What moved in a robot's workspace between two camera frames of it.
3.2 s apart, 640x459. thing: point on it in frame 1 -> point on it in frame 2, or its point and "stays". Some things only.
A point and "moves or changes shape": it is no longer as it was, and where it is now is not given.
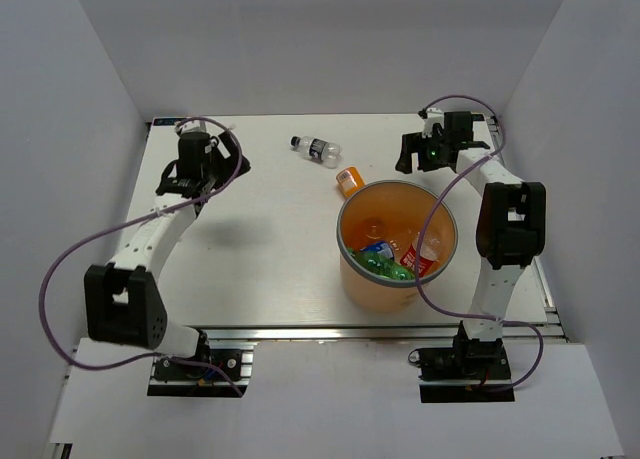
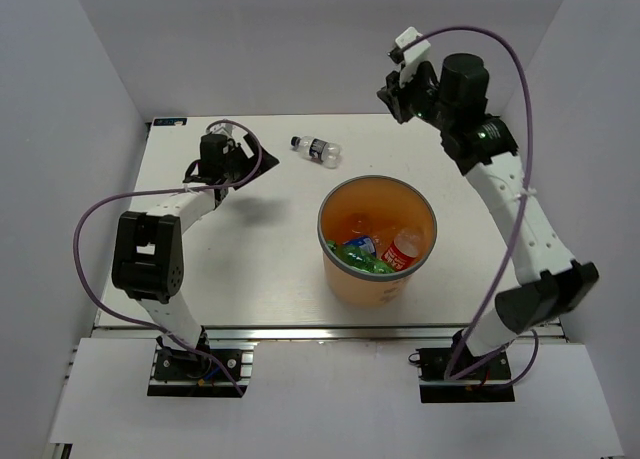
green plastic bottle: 382,266 moves or changes shape
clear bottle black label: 327,153 stays
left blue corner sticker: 167,121 stays
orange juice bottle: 375,229 -> 361,224
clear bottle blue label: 384,248 -> 365,242
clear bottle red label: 429,250 -> 403,252
